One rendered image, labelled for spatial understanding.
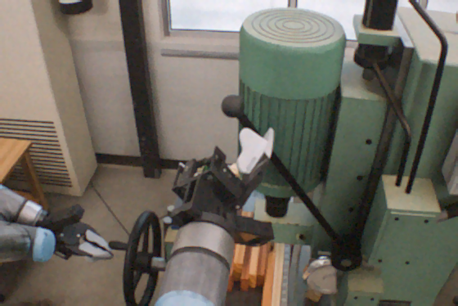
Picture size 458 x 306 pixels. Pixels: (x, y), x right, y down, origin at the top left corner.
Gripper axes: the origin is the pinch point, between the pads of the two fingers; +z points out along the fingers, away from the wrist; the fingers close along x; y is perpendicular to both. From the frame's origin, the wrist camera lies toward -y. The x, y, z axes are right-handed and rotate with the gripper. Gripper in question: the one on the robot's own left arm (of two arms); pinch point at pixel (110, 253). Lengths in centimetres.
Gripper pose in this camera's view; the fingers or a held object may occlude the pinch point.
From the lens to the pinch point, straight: 114.4
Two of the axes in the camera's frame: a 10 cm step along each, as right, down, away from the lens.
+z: 8.5, 4.7, 2.3
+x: -1.6, 6.5, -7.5
